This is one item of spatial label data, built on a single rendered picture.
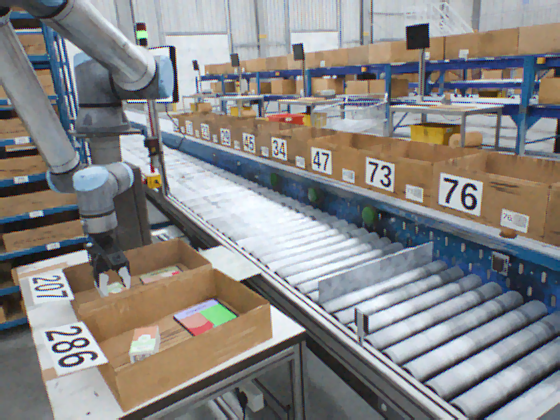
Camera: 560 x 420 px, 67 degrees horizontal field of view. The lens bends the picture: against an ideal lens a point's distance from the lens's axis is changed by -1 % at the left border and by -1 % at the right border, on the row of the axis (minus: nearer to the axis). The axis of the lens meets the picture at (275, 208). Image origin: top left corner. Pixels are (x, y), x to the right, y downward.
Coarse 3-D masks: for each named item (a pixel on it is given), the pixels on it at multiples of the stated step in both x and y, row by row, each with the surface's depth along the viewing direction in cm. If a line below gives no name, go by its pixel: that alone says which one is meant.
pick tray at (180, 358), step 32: (160, 288) 116; (192, 288) 122; (224, 288) 123; (96, 320) 107; (128, 320) 112; (160, 320) 117; (256, 320) 102; (128, 352) 103; (160, 352) 88; (192, 352) 93; (224, 352) 98; (128, 384) 85; (160, 384) 90
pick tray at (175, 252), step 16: (176, 240) 150; (128, 256) 142; (144, 256) 145; (160, 256) 148; (176, 256) 151; (192, 256) 141; (64, 272) 130; (80, 272) 134; (112, 272) 140; (144, 272) 146; (192, 272) 125; (80, 288) 135; (96, 288) 137; (144, 288) 118; (80, 304) 109; (96, 304) 111
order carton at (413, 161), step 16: (400, 144) 190; (416, 144) 188; (432, 144) 181; (384, 160) 166; (400, 160) 159; (416, 160) 152; (432, 160) 182; (400, 176) 161; (416, 176) 154; (432, 176) 148; (384, 192) 170; (400, 192) 162
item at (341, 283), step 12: (408, 252) 138; (420, 252) 141; (372, 264) 131; (384, 264) 134; (396, 264) 136; (408, 264) 139; (420, 264) 142; (336, 276) 125; (348, 276) 127; (360, 276) 130; (372, 276) 132; (384, 276) 135; (324, 288) 124; (336, 288) 126; (348, 288) 128; (324, 300) 125
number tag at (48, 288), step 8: (32, 280) 121; (40, 280) 121; (48, 280) 121; (56, 280) 122; (64, 280) 122; (32, 288) 116; (40, 288) 116; (48, 288) 116; (56, 288) 117; (64, 288) 117; (40, 296) 111; (48, 296) 112; (56, 296) 112; (64, 296) 113; (72, 296) 113
